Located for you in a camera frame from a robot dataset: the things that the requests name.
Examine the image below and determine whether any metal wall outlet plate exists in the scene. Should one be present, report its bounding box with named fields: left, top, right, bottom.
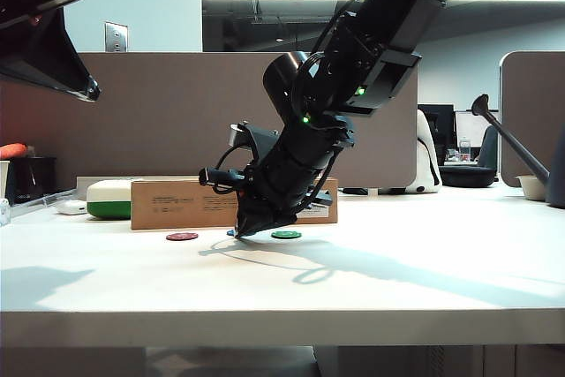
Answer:
left=104, top=21, right=130, bottom=52

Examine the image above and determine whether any gray watering can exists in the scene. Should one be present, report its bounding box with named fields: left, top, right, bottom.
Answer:
left=471, top=94, right=565, bottom=209

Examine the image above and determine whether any small white earbud case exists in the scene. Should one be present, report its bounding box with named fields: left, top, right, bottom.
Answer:
left=55, top=200, right=88, bottom=215

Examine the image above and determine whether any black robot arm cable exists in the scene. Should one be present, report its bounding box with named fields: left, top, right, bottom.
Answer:
left=290, top=0, right=373, bottom=123

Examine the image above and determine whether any brown cardboard box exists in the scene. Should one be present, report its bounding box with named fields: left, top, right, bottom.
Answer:
left=131, top=177, right=340, bottom=230

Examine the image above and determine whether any black seat cushion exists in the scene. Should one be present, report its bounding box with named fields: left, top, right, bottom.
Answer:
left=440, top=165, right=496, bottom=188

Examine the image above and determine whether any black computer monitor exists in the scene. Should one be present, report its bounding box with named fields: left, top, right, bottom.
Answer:
left=418, top=103, right=456, bottom=161

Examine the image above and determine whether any black mesh container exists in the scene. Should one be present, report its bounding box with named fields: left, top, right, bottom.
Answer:
left=8, top=156, right=58, bottom=205

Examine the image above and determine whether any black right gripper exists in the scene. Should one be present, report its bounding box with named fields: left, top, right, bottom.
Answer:
left=198, top=114, right=356, bottom=239

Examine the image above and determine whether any dark office chair back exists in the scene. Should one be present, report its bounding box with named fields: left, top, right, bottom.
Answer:
left=478, top=124, right=500, bottom=170

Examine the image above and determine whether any narrow brown desk divider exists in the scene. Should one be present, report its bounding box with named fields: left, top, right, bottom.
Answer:
left=499, top=50, right=565, bottom=188

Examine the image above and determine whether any wide brown desk divider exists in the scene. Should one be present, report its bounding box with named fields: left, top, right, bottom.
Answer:
left=0, top=51, right=419, bottom=189

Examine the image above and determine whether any white and green oval case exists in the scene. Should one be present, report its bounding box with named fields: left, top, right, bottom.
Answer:
left=86, top=178, right=143, bottom=221

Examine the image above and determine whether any clear acrylic tray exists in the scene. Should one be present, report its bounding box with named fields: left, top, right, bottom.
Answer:
left=10, top=188, right=79, bottom=218

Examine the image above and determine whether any white paper bowl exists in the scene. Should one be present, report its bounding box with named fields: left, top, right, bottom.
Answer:
left=515, top=174, right=550, bottom=201

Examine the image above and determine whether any white paper cup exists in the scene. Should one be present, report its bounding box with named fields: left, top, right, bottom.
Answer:
left=0, top=159, right=11, bottom=199

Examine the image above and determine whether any white and black plush figure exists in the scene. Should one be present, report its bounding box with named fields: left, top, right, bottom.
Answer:
left=403, top=109, right=443, bottom=195

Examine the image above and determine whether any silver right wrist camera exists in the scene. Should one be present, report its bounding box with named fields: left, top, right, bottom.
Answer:
left=228, top=122, right=277, bottom=162

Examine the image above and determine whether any orange rounded object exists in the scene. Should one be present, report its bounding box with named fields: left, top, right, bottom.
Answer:
left=0, top=142, right=29, bottom=160

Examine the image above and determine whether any bright white monitor screen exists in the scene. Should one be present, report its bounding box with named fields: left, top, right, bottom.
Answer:
left=455, top=109, right=500, bottom=147

